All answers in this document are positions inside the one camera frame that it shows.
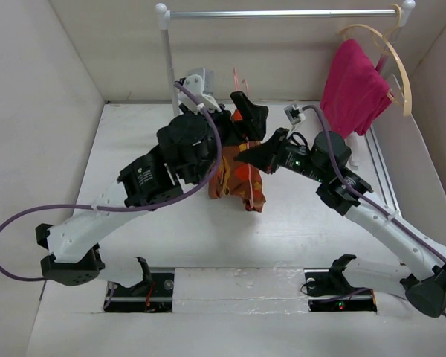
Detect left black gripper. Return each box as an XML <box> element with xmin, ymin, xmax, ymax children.
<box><xmin>182</xmin><ymin>93</ymin><xmax>268</xmax><ymax>187</ymax></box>

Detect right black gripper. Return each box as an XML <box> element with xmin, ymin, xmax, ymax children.
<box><xmin>239</xmin><ymin>126</ymin><xmax>329</xmax><ymax>184</ymax></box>

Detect pink wire hanger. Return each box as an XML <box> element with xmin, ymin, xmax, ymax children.
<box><xmin>232</xmin><ymin>66</ymin><xmax>257</xmax><ymax>208</ymax></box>

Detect orange camouflage trousers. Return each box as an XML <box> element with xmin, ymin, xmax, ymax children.
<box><xmin>207</xmin><ymin>108</ymin><xmax>267</xmax><ymax>213</ymax></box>

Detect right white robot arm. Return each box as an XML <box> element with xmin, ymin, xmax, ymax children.
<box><xmin>236</xmin><ymin>128</ymin><xmax>446</xmax><ymax>318</ymax></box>

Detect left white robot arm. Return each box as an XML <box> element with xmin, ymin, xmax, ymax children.
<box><xmin>36</xmin><ymin>91</ymin><xmax>269</xmax><ymax>295</ymax></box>

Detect beige plastic hanger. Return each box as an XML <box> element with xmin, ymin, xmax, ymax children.
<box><xmin>337</xmin><ymin>3</ymin><xmax>413</xmax><ymax>119</ymax></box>

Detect magenta hanging garment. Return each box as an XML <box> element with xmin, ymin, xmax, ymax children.
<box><xmin>320</xmin><ymin>39</ymin><xmax>392</xmax><ymax>138</ymax></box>

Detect white and silver clothes rack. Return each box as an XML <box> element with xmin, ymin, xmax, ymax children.
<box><xmin>155</xmin><ymin>0</ymin><xmax>417</xmax><ymax>168</ymax></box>

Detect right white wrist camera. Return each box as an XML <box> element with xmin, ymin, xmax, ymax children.
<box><xmin>284</xmin><ymin>103</ymin><xmax>306</xmax><ymax>130</ymax></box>

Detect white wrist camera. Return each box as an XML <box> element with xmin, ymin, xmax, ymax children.
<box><xmin>284</xmin><ymin>103</ymin><xmax>306</xmax><ymax>130</ymax></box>
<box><xmin>179</xmin><ymin>67</ymin><xmax>222</xmax><ymax>113</ymax></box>

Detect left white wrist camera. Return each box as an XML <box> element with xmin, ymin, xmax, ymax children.
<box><xmin>179</xmin><ymin>67</ymin><xmax>222</xmax><ymax>113</ymax></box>

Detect aluminium side rail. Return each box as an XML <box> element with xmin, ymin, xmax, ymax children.
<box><xmin>365</xmin><ymin>128</ymin><xmax>401</xmax><ymax>213</ymax></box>

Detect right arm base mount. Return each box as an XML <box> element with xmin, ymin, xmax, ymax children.
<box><xmin>300</xmin><ymin>254</ymin><xmax>378</xmax><ymax>312</ymax></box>

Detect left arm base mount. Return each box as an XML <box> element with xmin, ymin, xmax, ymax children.
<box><xmin>103</xmin><ymin>257</ymin><xmax>175</xmax><ymax>314</ymax></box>

